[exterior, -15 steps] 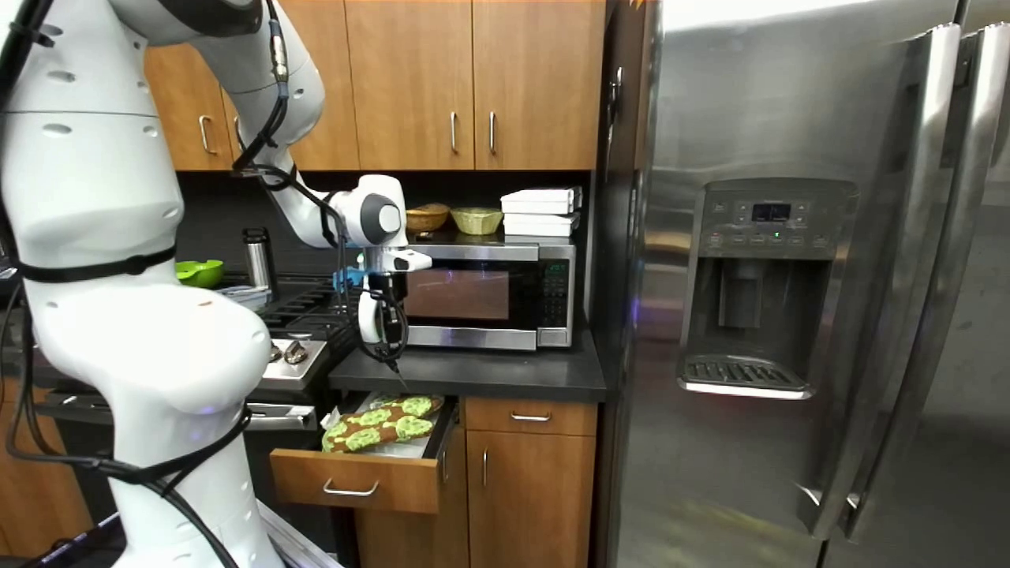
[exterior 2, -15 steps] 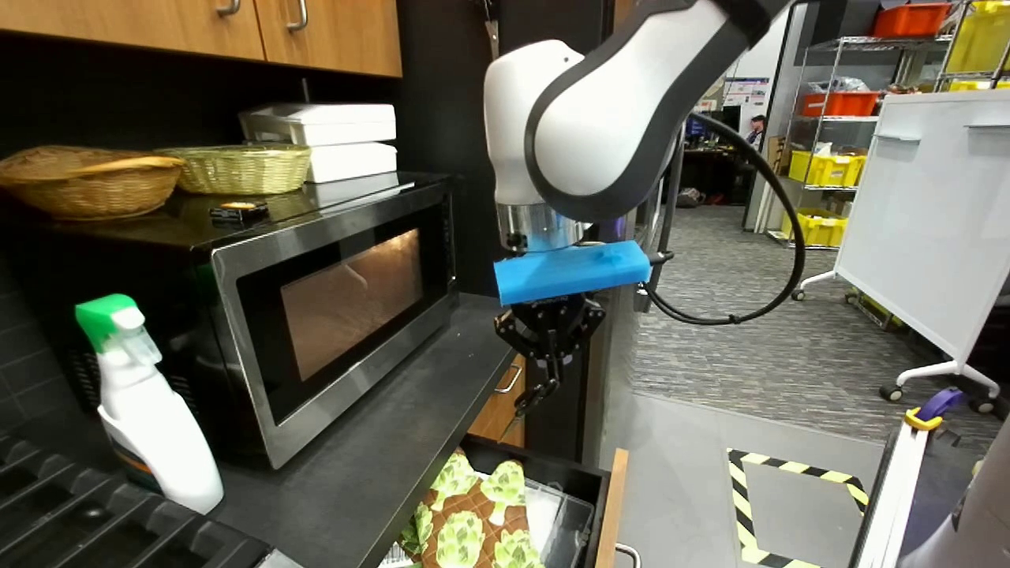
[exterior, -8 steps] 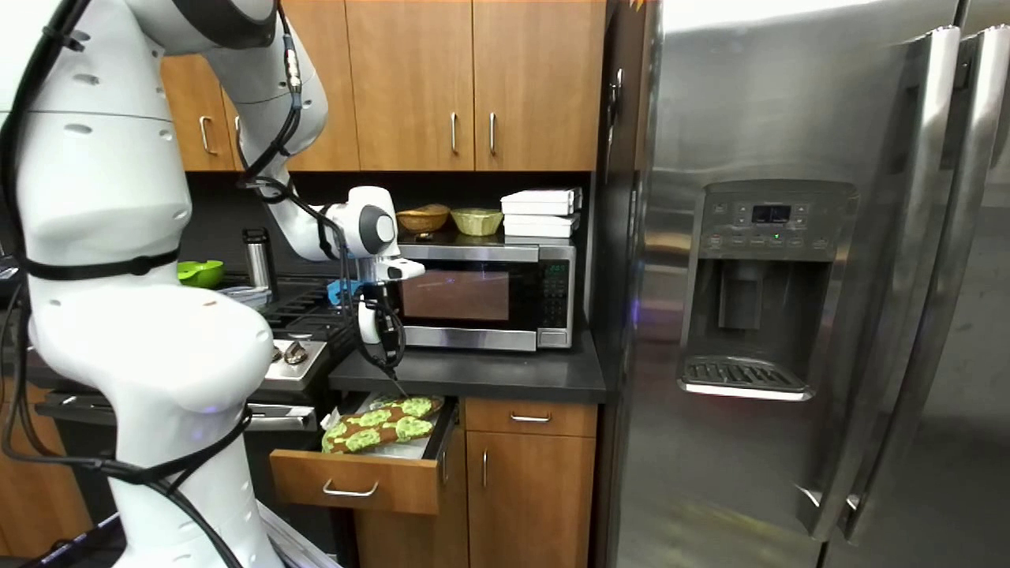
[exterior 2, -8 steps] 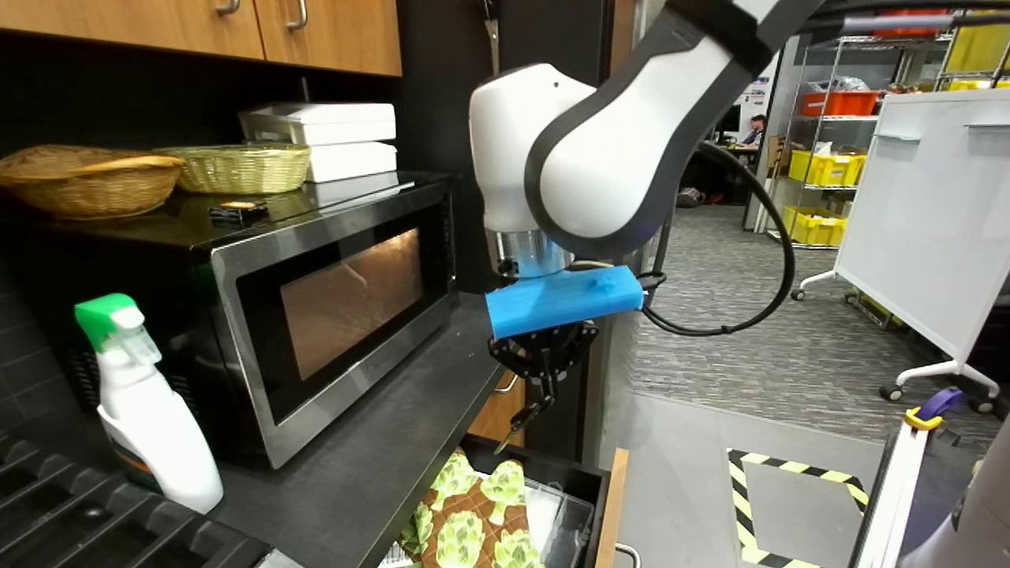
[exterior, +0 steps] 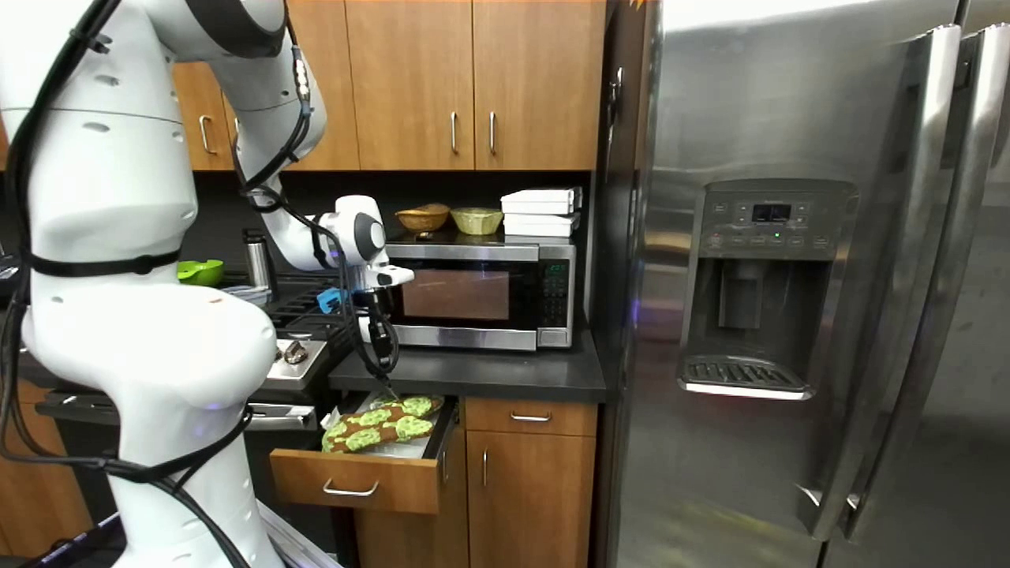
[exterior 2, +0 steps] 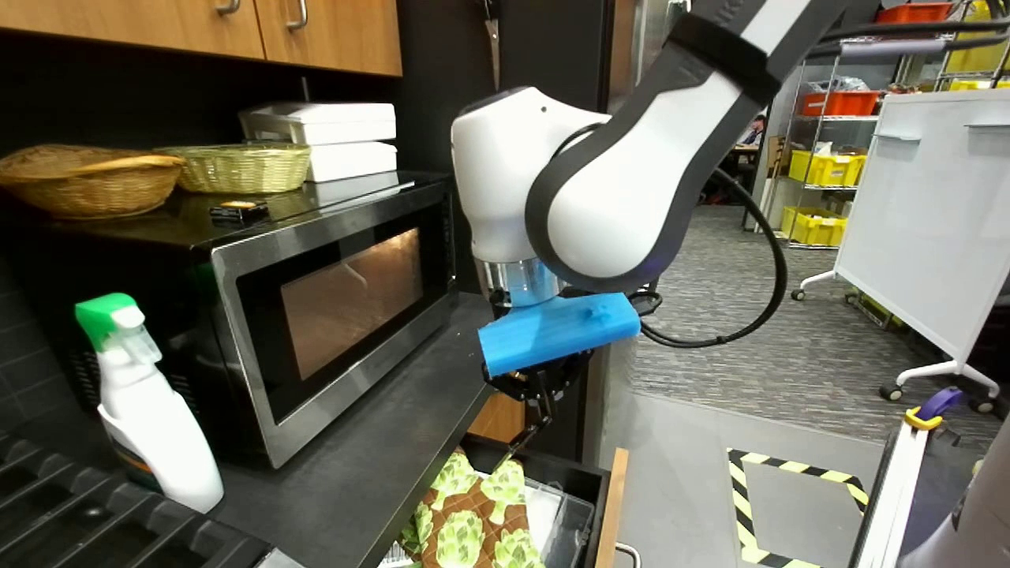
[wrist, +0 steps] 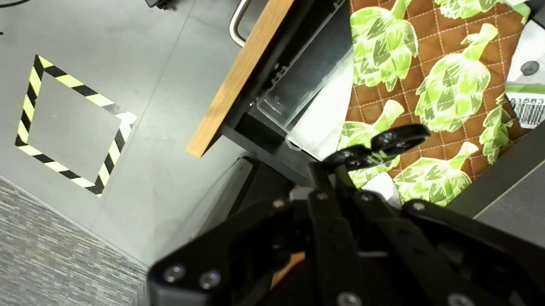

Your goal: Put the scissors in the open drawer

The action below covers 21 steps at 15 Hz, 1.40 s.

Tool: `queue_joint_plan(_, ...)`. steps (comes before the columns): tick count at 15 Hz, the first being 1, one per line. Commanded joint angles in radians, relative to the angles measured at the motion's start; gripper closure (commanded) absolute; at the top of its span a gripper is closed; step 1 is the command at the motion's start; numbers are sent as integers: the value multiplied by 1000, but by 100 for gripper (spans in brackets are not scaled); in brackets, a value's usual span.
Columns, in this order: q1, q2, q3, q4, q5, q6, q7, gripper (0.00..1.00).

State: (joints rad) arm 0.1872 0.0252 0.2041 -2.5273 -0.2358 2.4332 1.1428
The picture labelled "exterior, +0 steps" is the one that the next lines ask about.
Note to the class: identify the brown wooden lower cabinet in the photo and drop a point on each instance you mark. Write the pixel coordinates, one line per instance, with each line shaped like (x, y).
(34, 508)

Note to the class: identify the stainless steel microwave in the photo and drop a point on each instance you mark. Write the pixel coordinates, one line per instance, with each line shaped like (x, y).
(485, 295)

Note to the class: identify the brown wooden lower cabinet door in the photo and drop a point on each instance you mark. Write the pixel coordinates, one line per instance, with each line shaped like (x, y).
(410, 542)
(531, 508)

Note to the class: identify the stainless steel refrigerator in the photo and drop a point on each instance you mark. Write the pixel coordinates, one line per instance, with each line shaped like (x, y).
(801, 317)

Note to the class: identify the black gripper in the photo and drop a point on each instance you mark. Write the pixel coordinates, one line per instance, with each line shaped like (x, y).
(369, 317)

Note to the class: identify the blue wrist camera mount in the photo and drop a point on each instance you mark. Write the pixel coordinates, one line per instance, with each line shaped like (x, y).
(328, 300)

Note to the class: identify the yellow green wicker basket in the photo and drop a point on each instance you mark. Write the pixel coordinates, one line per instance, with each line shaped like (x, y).
(479, 224)

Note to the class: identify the green brown patterned oven mitt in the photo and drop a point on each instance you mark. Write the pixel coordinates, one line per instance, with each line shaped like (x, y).
(381, 421)

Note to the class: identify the green bowl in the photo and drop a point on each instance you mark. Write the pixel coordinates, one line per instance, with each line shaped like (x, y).
(203, 274)

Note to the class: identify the steel thermos cylinder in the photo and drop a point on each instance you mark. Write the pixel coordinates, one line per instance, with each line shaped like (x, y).
(256, 257)

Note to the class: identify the brown wooden cabinet door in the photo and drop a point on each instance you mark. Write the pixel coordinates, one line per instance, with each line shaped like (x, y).
(539, 84)
(410, 542)
(336, 33)
(531, 508)
(410, 64)
(188, 91)

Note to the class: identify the white flat box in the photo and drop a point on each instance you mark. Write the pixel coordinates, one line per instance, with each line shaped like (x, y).
(539, 226)
(539, 200)

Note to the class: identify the closed wooden drawer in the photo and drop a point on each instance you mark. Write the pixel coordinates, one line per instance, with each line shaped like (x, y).
(531, 417)

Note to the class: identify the brown wooden upper cabinet door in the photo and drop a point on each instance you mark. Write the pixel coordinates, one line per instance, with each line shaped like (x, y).
(539, 84)
(188, 91)
(410, 64)
(336, 33)

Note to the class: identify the black gas stove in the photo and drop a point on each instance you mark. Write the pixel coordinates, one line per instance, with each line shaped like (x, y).
(302, 351)

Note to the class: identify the open wooden drawer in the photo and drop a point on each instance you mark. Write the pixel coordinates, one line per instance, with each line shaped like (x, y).
(358, 479)

